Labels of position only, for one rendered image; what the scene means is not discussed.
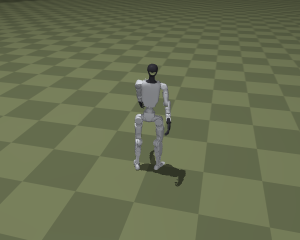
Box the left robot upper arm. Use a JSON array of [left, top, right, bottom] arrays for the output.
[[135, 79, 143, 97]]

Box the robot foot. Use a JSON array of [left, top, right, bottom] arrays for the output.
[[153, 161, 165, 170], [133, 160, 140, 170]]

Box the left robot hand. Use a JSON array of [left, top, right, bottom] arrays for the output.
[[138, 101, 145, 109]]

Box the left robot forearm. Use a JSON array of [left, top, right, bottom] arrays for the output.
[[136, 92, 142, 103]]

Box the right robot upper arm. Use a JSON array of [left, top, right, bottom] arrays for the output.
[[160, 82, 169, 107]]

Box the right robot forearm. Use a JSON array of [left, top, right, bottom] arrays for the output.
[[164, 100, 171, 122]]

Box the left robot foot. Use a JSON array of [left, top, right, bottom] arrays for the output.
[[133, 160, 140, 170]]

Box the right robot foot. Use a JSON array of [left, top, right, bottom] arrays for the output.
[[153, 161, 165, 170]]

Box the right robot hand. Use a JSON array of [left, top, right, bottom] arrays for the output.
[[165, 117, 171, 136]]

